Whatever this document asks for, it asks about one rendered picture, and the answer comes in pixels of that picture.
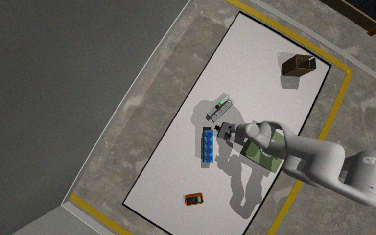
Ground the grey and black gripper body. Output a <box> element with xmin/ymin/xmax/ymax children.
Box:
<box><xmin>229</xmin><ymin>123</ymin><xmax>239</xmax><ymax>133</ymax></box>

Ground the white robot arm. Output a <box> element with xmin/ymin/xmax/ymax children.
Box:
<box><xmin>229</xmin><ymin>120</ymin><xmax>376</xmax><ymax>207</ymax></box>

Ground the orange digital multimeter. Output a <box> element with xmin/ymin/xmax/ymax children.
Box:
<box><xmin>185</xmin><ymin>193</ymin><xmax>204</xmax><ymax>206</ymax></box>

